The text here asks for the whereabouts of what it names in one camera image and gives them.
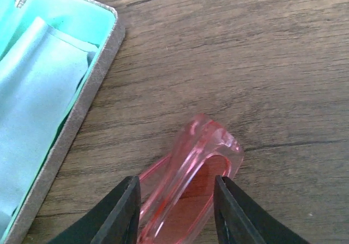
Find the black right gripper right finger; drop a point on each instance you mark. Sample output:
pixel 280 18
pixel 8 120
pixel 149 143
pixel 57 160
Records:
pixel 239 219

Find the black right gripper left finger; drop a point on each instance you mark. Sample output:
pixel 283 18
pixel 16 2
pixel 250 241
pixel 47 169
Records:
pixel 115 219

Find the pink transparent sunglasses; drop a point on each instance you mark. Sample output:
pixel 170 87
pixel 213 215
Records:
pixel 177 190

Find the light blue cleaning cloth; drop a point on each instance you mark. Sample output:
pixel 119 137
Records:
pixel 39 78

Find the grey case green lining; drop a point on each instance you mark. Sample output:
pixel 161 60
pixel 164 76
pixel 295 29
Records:
pixel 88 21

